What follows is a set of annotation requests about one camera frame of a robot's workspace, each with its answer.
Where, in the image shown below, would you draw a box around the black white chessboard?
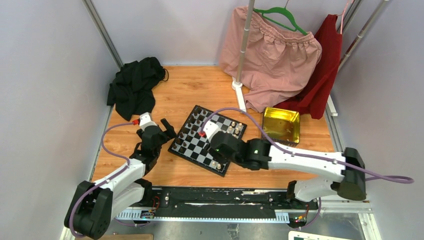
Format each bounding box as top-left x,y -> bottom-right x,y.
168,105 -> 247,177

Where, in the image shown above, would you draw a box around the yellow metal tray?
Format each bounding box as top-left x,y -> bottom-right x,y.
262,107 -> 300,147

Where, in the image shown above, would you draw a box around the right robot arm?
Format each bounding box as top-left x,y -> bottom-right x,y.
206,130 -> 367,209

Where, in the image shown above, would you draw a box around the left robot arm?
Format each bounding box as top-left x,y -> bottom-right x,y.
64,112 -> 177,240

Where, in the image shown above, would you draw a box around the black cloth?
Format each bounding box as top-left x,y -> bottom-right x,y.
106,57 -> 169,121

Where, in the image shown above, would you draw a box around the white clothes rack stand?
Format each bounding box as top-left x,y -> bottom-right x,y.
231,0 -> 255,113

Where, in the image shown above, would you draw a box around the red garment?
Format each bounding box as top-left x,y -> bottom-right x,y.
274,14 -> 343,120

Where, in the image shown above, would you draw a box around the pink shorts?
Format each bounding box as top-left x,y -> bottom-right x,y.
240,12 -> 323,113

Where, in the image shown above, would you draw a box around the green hanger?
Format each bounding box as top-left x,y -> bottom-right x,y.
253,6 -> 309,37

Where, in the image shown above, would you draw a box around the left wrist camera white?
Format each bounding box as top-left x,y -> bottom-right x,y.
139,112 -> 158,131

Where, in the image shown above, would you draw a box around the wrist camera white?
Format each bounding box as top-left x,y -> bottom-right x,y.
202,120 -> 221,140
139,112 -> 158,131

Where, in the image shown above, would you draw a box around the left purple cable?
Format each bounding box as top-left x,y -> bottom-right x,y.
68,121 -> 138,239

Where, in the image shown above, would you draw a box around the purple cable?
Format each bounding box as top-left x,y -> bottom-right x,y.
68,121 -> 138,239
199,107 -> 415,229

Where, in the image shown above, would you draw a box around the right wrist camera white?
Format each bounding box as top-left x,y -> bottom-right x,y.
202,120 -> 221,140

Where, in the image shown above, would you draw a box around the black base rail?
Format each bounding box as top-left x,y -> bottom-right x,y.
124,186 -> 318,223

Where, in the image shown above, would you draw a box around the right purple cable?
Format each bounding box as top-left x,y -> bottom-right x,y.
199,107 -> 415,229

